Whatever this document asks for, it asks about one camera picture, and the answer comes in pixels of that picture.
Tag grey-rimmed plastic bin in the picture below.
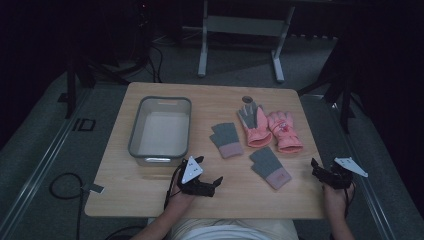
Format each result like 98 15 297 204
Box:
127 95 193 168

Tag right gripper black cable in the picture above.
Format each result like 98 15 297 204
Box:
343 182 357 219

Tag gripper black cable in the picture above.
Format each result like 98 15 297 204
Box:
343 182 357 219
163 164 184 210

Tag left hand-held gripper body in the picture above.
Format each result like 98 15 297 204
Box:
175 155 217 198

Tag pink ski glove printed back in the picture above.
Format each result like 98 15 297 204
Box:
267 110 305 155

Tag person's right hand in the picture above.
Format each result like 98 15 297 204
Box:
321 182 356 218

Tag black background cables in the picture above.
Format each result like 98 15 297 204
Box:
131 39 165 84

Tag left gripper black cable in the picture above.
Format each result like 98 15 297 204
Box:
163 164 184 210

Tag grey knit glove pink cuff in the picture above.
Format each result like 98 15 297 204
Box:
209 122 245 160
249 146 293 191

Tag small grey cable plug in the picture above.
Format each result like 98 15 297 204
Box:
81 183 106 195

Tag black tripod stand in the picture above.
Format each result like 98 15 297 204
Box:
297 39 369 135
57 49 132 120

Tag metal floor rail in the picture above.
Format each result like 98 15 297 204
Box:
0 87 93 234
301 93 398 240

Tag pink ski glove grey palm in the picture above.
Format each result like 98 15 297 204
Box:
236 101 274 149

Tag person's left hand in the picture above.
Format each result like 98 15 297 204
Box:
164 184 198 218

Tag person's white shirt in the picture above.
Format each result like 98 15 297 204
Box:
169 218 300 240

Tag black looped floor cable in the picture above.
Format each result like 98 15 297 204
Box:
48 172 85 240

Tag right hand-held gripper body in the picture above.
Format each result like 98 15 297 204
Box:
319 156 370 191

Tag white metal desk frame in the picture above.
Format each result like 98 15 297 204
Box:
197 0 297 84

